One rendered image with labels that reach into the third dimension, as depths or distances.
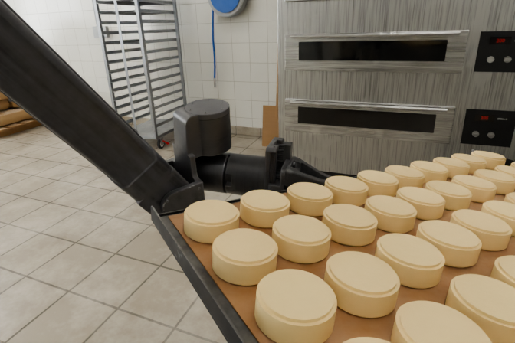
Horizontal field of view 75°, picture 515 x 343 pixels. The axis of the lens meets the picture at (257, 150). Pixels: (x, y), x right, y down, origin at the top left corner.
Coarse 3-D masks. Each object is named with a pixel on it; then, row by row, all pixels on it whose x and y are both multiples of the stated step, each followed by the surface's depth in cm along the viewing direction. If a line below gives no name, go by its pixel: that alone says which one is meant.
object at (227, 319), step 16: (512, 160) 58; (160, 224) 30; (176, 240) 27; (176, 256) 27; (192, 256) 27; (192, 272) 24; (208, 288) 22; (208, 304) 22; (224, 304) 22; (224, 320) 20; (240, 320) 21; (224, 336) 20; (240, 336) 18
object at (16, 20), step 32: (0, 0) 26; (0, 32) 26; (32, 32) 28; (0, 64) 27; (32, 64) 28; (64, 64) 30; (32, 96) 29; (64, 96) 30; (96, 96) 32; (64, 128) 31; (96, 128) 33; (128, 128) 36; (96, 160) 34; (128, 160) 36; (160, 160) 38; (128, 192) 37; (160, 192) 40
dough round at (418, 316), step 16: (416, 304) 21; (432, 304) 21; (400, 320) 19; (416, 320) 19; (432, 320) 19; (448, 320) 20; (464, 320) 20; (400, 336) 19; (416, 336) 18; (432, 336) 18; (448, 336) 18; (464, 336) 18; (480, 336) 18
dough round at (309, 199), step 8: (296, 184) 38; (304, 184) 38; (312, 184) 38; (288, 192) 36; (296, 192) 36; (304, 192) 36; (312, 192) 36; (320, 192) 36; (328, 192) 36; (296, 200) 35; (304, 200) 35; (312, 200) 35; (320, 200) 35; (328, 200) 35; (296, 208) 35; (304, 208) 35; (312, 208) 35; (320, 208) 35; (312, 216) 35
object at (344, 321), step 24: (168, 216) 33; (192, 240) 29; (288, 264) 27; (312, 264) 27; (480, 264) 29; (240, 288) 24; (408, 288) 25; (432, 288) 25; (240, 312) 22; (336, 312) 22; (264, 336) 20; (336, 336) 20; (360, 336) 20; (384, 336) 21
